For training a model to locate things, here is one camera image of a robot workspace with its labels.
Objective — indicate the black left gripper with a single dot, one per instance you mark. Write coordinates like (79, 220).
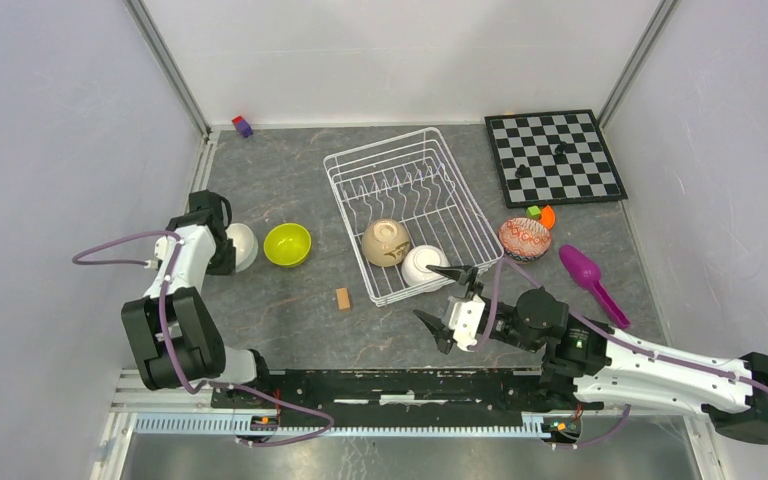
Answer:
(228, 265)

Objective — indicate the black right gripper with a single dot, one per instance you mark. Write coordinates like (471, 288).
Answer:
(442, 335)

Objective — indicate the white ribbed bowl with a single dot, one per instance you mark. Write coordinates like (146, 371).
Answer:
(245, 243)

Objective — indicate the yellow bowl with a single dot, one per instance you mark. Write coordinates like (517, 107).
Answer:
(287, 245)

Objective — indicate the blue patterned bowl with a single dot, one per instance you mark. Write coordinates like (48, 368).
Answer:
(524, 239)

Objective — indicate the beige ceramic bowl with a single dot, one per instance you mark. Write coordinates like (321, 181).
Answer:
(385, 243)

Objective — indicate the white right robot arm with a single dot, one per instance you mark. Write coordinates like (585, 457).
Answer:
(587, 363)

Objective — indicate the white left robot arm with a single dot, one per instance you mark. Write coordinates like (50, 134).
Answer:
(169, 328)

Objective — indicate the white smooth bowl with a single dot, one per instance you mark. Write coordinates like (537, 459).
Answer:
(415, 266)

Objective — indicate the red purple toy block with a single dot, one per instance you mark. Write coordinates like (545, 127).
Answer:
(242, 126)

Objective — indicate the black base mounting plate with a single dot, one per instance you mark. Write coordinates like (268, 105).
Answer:
(414, 398)

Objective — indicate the small wooden block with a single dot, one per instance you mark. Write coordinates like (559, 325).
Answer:
(343, 299)

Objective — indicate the green toy block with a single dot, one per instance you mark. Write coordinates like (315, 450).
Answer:
(534, 212)

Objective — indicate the orange toy block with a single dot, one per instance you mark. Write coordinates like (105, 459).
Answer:
(547, 217)

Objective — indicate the magenta plastic object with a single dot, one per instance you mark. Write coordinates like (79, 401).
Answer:
(587, 275)

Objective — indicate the black chess piece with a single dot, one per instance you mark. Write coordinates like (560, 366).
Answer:
(560, 149)
(522, 171)

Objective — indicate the black white chessboard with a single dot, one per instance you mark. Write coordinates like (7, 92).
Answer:
(585, 174)

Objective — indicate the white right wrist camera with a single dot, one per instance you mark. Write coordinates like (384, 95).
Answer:
(462, 318)

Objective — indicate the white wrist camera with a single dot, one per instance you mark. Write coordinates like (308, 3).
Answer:
(462, 318)
(160, 251)

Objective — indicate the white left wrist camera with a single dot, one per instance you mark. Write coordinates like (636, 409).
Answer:
(160, 251)

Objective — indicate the white wire dish rack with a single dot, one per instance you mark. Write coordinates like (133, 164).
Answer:
(414, 180)

